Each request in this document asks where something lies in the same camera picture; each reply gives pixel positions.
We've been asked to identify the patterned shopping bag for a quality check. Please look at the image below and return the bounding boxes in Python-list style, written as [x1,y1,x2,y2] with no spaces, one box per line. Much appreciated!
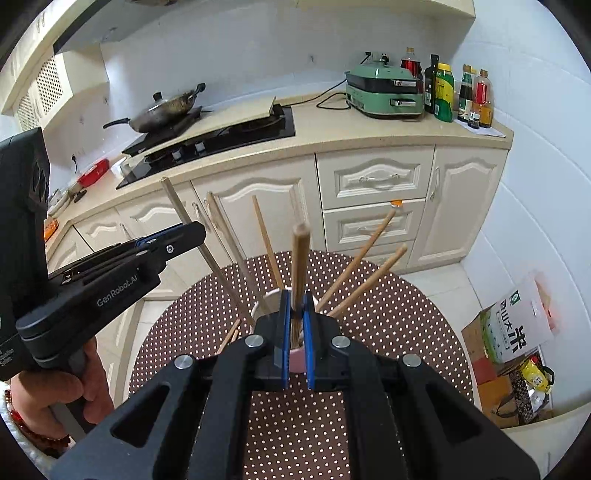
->
[477,368,553,428]

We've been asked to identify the brown polka-dot tablecloth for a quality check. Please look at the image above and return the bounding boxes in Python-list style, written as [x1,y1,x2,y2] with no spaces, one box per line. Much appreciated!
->
[128,249,476,480]

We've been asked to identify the pink cup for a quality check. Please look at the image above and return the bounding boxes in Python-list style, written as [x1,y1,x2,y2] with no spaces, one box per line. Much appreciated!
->
[253,287,331,374]

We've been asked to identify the red bead bracelet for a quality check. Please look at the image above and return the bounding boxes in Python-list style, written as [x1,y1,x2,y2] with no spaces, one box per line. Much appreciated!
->
[4,389,72,452]

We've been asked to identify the white bowl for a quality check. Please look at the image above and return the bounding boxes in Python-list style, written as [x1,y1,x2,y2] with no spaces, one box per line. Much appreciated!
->
[45,186,75,218]

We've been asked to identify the cream base kitchen cabinet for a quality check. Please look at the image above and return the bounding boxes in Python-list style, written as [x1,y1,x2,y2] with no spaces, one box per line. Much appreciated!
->
[44,135,509,324]

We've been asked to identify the white door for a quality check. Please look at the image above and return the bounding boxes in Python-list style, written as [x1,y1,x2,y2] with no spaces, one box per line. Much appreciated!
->
[501,401,587,480]

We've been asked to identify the yellow-green bottle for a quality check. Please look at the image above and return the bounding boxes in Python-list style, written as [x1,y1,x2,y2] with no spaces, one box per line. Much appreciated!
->
[435,63,456,123]

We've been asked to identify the cream lattice door cabinet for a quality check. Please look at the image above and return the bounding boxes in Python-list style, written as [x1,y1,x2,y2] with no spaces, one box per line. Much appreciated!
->
[9,48,112,135]

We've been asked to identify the dark soy sauce bottle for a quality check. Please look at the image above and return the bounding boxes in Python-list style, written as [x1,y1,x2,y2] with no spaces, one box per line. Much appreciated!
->
[458,64,475,122]

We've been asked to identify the white rice bag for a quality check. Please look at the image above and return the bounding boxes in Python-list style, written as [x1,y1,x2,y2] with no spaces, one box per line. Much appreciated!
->
[488,271,555,366]

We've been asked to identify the cream upper cabinet row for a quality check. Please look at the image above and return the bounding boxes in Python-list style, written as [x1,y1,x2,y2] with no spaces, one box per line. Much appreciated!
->
[0,0,153,116]

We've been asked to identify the beige kitchen countertop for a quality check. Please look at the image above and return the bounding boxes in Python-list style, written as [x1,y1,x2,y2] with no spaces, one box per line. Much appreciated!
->
[44,90,515,260]

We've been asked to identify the yellow packet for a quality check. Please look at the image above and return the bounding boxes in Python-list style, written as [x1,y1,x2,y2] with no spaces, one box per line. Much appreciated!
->
[519,357,555,394]

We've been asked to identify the white paper sheet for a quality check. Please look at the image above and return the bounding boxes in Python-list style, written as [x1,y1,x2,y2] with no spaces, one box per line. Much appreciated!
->
[456,117,507,138]

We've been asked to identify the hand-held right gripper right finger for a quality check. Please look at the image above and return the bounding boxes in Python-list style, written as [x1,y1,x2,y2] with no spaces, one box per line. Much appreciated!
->
[302,292,542,480]

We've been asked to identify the beige cutting board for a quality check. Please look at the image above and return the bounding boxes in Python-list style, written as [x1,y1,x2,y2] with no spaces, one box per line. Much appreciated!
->
[137,96,278,160]

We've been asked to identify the red container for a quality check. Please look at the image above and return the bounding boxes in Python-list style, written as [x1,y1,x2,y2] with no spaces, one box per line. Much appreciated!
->
[77,158,111,188]

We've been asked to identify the cardboard box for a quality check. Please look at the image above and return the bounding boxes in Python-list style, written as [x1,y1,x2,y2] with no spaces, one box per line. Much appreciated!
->
[461,308,505,385]

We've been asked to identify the small dark bottle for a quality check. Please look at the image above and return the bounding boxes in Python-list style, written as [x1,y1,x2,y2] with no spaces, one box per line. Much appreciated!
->
[467,69,481,129]

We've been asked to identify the black glass gas stove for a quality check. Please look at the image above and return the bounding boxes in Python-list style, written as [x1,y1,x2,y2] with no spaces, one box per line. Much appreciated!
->
[115,106,297,190]

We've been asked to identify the light wooden chopstick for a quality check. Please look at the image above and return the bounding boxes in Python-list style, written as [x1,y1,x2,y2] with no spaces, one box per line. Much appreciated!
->
[291,222,311,348]

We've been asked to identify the person's left hand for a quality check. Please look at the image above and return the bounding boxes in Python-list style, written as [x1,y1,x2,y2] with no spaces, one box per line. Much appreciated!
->
[10,339,115,428]

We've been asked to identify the group of wooden chopsticks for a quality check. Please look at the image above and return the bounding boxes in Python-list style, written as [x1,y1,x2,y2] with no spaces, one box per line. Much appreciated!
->
[161,179,409,357]

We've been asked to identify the black power cable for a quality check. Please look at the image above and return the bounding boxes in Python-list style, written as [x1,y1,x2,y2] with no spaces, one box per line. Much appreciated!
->
[316,58,370,112]

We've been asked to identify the steel wok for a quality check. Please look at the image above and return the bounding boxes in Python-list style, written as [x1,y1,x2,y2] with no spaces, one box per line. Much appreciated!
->
[102,83,206,134]

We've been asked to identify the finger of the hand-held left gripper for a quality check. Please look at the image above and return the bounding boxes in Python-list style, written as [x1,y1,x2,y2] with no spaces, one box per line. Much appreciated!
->
[60,233,155,278]
[48,221,208,297]

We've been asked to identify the green electric grill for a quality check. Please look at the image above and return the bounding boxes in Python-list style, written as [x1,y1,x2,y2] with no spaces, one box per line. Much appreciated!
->
[344,60,425,120]

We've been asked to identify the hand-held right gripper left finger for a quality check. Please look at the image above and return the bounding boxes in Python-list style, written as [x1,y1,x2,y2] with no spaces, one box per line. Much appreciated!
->
[50,291,293,480]

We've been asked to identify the cream cabinet drawer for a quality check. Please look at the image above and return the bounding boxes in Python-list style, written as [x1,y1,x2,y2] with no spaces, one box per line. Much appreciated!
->
[316,146,435,211]
[322,199,426,253]

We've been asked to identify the dark green oil bottle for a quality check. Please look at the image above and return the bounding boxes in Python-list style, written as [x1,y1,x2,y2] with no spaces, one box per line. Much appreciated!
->
[423,54,441,115]

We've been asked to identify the glass wok lid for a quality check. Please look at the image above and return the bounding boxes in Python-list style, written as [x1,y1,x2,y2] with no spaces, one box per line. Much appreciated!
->
[146,91,195,116]

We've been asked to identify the red label sauce bottle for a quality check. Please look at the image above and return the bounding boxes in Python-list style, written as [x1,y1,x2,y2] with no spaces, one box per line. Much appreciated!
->
[475,69,494,129]

